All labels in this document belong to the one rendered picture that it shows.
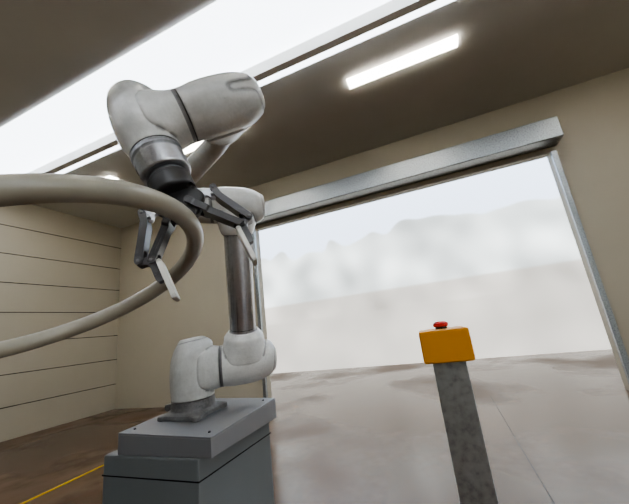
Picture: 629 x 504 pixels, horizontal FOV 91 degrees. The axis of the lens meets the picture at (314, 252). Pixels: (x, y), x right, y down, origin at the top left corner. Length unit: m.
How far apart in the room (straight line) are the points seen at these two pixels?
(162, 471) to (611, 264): 5.08
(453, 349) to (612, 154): 5.05
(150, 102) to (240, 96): 0.16
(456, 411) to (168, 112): 0.90
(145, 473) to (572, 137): 5.69
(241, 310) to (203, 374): 0.26
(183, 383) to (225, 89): 0.98
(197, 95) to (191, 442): 0.93
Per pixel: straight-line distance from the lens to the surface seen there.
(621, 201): 5.54
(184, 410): 1.30
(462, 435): 0.93
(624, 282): 5.33
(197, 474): 1.13
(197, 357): 1.26
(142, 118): 0.65
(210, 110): 0.66
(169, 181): 0.58
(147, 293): 0.76
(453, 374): 0.89
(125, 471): 1.33
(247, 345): 1.22
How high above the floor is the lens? 1.12
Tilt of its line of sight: 14 degrees up
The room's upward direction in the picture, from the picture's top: 7 degrees counter-clockwise
